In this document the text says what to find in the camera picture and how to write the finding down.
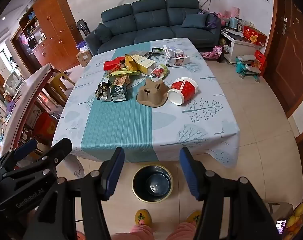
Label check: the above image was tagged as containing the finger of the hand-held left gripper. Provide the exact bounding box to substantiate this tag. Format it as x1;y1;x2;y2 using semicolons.
0;138;72;200
0;139;38;180

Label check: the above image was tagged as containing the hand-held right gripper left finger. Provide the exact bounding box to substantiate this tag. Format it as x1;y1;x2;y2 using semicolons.
23;147;125;240

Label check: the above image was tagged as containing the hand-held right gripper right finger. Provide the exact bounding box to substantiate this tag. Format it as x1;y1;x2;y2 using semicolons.
180;147;282;240

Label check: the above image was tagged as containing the dark bin with yellow rim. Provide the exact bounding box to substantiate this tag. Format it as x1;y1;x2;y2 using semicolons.
132;165;173;204

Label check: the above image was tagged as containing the dark wrapper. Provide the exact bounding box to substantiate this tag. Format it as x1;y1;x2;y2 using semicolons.
96;81;112;101

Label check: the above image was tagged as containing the black foil packet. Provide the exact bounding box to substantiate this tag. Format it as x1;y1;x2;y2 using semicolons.
110;84;127;102

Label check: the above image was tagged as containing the red white paper bucket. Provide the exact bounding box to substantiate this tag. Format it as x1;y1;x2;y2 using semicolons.
167;77;199;106

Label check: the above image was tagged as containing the orange brown small packet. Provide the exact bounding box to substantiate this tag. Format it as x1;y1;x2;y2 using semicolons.
113;75;131;87

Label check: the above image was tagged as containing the brown cardboard cup tray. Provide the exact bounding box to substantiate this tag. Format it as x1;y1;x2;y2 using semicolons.
136;78;170;108

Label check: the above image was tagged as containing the green yellow wrapper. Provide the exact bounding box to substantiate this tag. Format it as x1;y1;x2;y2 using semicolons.
105;69;141;78

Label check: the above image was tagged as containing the red green snack packet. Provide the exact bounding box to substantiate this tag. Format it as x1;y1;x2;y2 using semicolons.
151;64;169;80

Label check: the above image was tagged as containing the cream rectangular carton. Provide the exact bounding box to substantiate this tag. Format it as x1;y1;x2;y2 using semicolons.
134;56;156;75

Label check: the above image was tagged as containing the white box with face print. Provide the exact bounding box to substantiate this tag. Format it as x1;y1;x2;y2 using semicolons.
165;54;190;67

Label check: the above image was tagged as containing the grey packet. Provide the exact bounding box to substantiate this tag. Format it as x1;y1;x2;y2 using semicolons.
129;50;150;57

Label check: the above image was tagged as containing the black tray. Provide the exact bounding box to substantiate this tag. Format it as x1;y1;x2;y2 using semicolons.
146;47;166;58

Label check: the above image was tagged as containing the white cardboard box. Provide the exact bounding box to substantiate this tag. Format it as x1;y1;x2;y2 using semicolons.
58;154;85;180

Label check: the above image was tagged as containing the red box with yellow print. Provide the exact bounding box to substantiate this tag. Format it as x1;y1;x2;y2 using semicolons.
33;112;58;140

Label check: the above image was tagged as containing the yellow embroidered slipper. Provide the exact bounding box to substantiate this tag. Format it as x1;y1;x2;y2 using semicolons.
186;210;202;228
134;209;153;228

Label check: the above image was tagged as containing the teal white printed tablecloth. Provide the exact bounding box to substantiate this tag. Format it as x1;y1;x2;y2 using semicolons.
51;38;240;168

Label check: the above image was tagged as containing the person's right leg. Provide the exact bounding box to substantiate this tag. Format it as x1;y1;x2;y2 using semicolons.
167;221;198;240

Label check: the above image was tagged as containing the person's leg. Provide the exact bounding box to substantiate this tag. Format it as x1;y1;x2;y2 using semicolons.
167;221;198;240
111;224;152;240

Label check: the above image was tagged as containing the person's left leg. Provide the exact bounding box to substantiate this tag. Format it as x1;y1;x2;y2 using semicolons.
111;224;152;240

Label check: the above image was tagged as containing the yellow plastic stool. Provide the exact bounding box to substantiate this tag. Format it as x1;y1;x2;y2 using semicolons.
48;67;76;93

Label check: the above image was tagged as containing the brown cardboard box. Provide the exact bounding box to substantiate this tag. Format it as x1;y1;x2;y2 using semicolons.
76;50;93;67

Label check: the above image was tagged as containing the beige plastic stool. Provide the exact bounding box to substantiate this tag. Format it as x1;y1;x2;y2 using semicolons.
264;201;294;220

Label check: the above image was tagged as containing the smartphone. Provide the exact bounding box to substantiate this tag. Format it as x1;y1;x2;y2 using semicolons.
276;219;287;235

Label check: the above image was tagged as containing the pile of yellow fruit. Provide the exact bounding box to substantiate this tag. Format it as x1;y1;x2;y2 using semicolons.
284;202;303;240

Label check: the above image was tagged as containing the small dark teal cushion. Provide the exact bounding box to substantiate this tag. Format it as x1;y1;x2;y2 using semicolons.
94;22;113;44

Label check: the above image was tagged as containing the black standing fan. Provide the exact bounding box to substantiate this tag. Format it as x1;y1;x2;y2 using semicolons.
76;19;90;39

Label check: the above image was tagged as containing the wooden wardrobe cabinet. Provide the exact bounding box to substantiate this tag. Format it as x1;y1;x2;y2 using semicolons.
12;0;84;73

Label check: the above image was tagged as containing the teal stepper machine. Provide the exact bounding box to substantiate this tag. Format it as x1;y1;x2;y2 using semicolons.
235;54;262;83

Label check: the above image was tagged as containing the pink patterned bag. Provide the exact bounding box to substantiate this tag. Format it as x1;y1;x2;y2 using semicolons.
202;45;223;61

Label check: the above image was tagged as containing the red paper bag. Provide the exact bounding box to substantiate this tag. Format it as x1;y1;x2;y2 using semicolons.
254;50;266;70

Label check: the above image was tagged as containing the white side cabinet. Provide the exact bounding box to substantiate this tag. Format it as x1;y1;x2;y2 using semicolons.
221;31;257;64

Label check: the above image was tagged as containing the dark teal sofa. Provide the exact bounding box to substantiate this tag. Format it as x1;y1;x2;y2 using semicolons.
84;0;221;55

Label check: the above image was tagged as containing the red gift box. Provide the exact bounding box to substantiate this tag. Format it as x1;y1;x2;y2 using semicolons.
243;25;267;47

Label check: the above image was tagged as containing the large dark teal cushion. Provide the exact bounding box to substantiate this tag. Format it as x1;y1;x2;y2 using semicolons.
182;13;209;28

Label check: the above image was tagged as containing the wooden door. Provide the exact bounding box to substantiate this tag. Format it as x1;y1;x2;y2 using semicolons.
264;0;303;118

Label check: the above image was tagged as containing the purple bag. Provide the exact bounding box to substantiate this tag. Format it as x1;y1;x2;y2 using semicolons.
198;9;221;29

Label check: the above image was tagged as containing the teal kitchen appliance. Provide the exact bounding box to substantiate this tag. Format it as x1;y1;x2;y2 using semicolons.
228;17;243;32

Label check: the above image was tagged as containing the pink box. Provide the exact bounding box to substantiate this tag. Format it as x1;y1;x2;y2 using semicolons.
224;7;241;18

